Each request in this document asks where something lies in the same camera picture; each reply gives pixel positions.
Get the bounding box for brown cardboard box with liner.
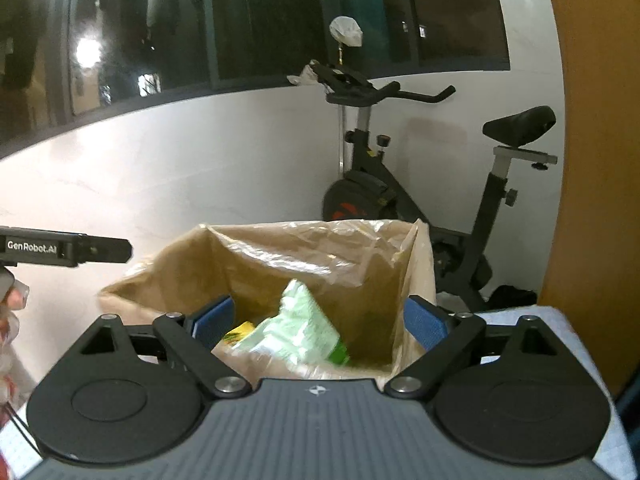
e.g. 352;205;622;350
98;220;436;386

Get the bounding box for person's left hand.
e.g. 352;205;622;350
0;266;29;406

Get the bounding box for yellow snack packet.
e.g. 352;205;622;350
221;322;255;347

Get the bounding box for light green snack bag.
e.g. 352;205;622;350
232;280;350;366

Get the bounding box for orange wooden door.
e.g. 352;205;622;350
541;0;639;393

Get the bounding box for black exercise bike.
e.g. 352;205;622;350
286;58;560;313

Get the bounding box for dark window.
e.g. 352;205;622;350
1;0;510;154

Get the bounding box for white plastic bag on bike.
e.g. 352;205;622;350
329;15;363;48

